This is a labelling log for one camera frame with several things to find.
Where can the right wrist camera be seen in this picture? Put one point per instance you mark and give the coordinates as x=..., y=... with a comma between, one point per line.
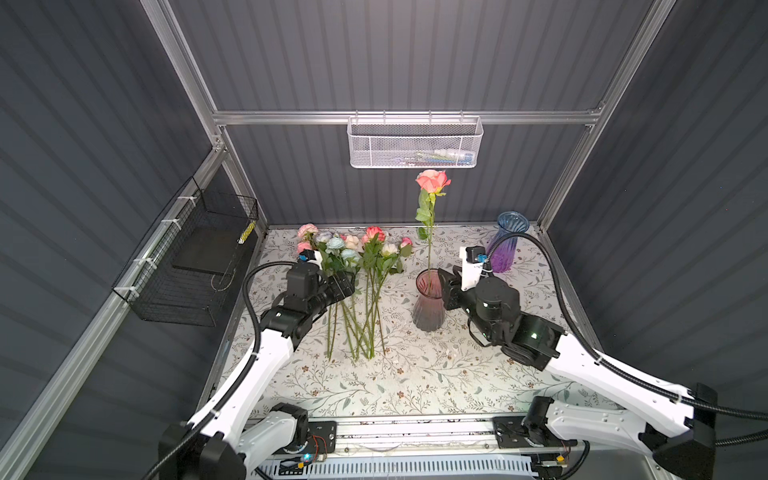
x=473, y=266

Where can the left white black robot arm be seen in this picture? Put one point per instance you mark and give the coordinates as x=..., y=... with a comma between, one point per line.
x=216, y=443

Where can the white pink bud spray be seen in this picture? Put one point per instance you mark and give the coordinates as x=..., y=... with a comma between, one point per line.
x=360, y=297

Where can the pale pink flower spray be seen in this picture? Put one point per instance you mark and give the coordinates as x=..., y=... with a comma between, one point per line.
x=311, y=238

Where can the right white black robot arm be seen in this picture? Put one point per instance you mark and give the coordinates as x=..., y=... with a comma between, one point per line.
x=652, y=417

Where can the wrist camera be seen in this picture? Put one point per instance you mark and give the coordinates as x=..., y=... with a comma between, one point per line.
x=311, y=256
x=473, y=266

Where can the blue purple glass vase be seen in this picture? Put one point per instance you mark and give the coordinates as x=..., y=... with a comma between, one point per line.
x=504, y=248

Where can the floral patterned table mat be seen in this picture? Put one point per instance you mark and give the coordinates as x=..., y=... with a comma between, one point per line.
x=413, y=372

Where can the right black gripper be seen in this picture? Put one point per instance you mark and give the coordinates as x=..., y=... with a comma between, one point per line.
x=451, y=287

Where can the red pink glass vase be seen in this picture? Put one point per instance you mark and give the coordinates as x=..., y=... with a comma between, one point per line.
x=428, y=313

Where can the black wire basket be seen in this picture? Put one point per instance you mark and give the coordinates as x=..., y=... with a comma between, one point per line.
x=193, y=268

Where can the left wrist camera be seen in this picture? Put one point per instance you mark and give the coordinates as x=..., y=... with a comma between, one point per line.
x=311, y=256

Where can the pink rose stem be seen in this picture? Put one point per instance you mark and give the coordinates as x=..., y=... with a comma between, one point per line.
x=372, y=260
x=432, y=184

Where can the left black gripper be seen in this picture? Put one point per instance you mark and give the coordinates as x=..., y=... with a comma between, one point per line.
x=345, y=285

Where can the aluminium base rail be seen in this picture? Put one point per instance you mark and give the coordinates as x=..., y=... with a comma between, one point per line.
x=419, y=434

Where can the yellow green marker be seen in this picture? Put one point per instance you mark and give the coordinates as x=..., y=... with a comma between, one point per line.
x=246, y=233

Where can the white wire mesh basket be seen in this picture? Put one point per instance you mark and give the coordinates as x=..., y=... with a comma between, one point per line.
x=374, y=140

